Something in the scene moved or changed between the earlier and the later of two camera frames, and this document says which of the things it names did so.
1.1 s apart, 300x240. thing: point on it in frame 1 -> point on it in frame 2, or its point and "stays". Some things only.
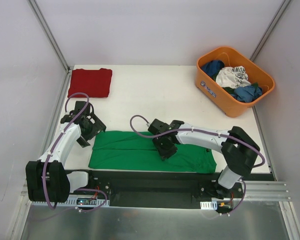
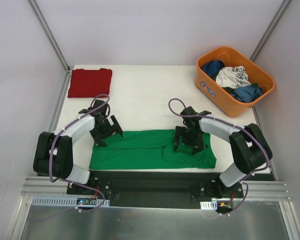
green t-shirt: (127, 150) stays
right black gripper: (165, 148) -> (188, 143)
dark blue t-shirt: (212, 67) stays
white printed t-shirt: (232, 77) stays
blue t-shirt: (247, 94) stays
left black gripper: (96, 126) -> (108, 132)
